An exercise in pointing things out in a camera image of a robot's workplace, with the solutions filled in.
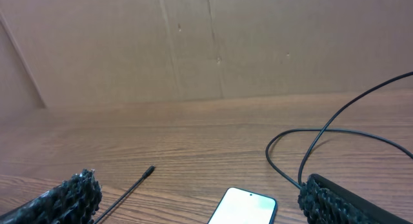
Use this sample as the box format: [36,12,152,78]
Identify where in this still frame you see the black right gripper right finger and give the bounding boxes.
[297,174,411,224]

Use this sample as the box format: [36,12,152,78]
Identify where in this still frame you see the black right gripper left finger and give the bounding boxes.
[1,169,103,224]

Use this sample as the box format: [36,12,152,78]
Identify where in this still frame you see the black charger cable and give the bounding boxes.
[93,71,413,224]

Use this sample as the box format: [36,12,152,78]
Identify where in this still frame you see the Galaxy smartphone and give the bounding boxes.
[208,187,277,224]

